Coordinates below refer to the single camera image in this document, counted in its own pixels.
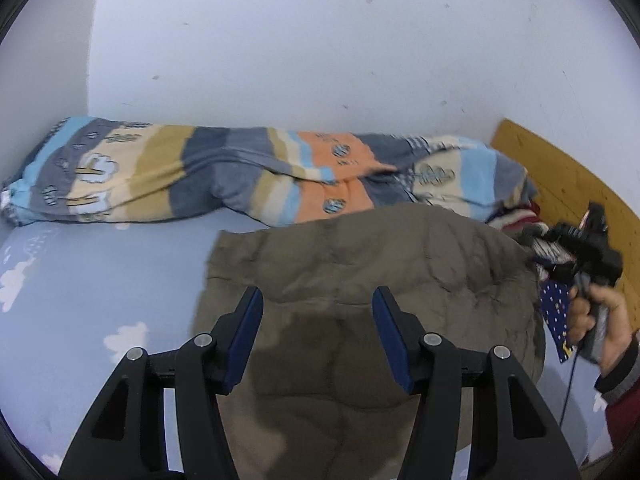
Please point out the wooden headboard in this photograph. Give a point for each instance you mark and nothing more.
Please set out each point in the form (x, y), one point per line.
(550, 175)

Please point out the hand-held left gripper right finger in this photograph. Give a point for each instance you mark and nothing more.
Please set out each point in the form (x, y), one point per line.
(392, 340)

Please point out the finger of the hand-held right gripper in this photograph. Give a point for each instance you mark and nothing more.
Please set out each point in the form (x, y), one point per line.
(555, 270)
(537, 234)

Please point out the light blue cloud print bedsheet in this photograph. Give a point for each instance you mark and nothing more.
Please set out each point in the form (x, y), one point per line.
(100, 285)

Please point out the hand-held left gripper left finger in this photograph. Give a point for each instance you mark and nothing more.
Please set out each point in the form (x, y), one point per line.
(245, 340)

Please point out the olive hooded puffer jacket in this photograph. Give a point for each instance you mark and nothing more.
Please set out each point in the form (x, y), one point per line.
(325, 260)

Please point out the person's right forearm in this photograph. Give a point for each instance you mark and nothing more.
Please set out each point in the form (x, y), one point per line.
(625, 400)

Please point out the striped fleece blanket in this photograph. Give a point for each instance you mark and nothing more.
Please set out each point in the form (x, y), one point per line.
(200, 170)

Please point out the person's right hand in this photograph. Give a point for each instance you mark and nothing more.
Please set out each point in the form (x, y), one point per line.
(617, 320)

